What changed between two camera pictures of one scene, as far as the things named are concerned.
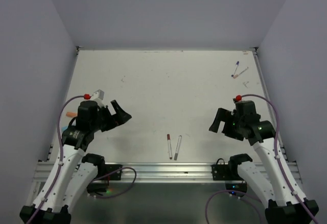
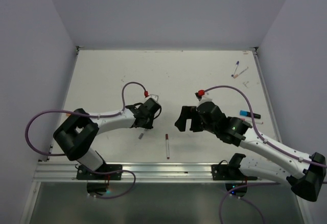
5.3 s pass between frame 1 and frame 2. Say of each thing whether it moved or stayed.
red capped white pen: moved
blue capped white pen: stayed
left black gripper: moved
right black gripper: moved
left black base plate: stayed
